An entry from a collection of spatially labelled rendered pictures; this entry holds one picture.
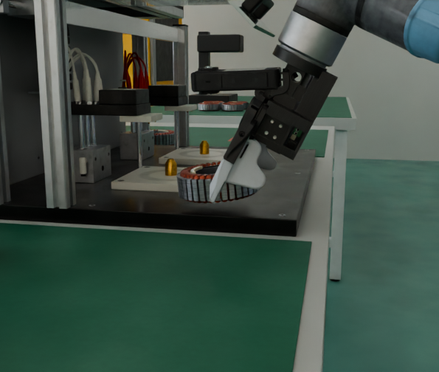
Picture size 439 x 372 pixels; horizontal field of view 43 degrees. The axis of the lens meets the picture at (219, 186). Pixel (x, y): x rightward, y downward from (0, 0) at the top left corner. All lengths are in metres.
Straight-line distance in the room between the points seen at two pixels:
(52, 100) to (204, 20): 5.66
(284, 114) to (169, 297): 0.29
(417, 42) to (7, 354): 0.50
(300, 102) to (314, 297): 0.27
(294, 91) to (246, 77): 0.06
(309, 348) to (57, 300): 0.23
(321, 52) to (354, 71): 5.51
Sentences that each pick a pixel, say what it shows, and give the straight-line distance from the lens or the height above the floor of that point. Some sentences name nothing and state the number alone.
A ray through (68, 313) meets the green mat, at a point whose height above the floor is 0.75.
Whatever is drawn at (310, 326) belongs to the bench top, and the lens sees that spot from 0.48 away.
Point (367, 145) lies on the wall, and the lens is 6.26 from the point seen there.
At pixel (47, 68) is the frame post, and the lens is 0.77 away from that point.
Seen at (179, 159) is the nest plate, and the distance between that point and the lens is 1.10.
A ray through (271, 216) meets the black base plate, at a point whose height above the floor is 0.77.
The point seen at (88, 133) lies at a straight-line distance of 0.97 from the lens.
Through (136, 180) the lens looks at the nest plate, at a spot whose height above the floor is 0.78.
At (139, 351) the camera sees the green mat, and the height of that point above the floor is 0.75.
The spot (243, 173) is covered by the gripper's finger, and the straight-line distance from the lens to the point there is 0.69.
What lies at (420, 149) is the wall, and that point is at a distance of 6.32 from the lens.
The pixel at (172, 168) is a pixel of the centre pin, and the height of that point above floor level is 0.79.
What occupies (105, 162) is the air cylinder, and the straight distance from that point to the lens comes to 0.98.
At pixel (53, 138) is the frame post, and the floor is 0.86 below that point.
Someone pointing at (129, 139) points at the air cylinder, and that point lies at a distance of 1.17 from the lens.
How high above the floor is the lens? 0.95
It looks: 12 degrees down
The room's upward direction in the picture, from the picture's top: straight up
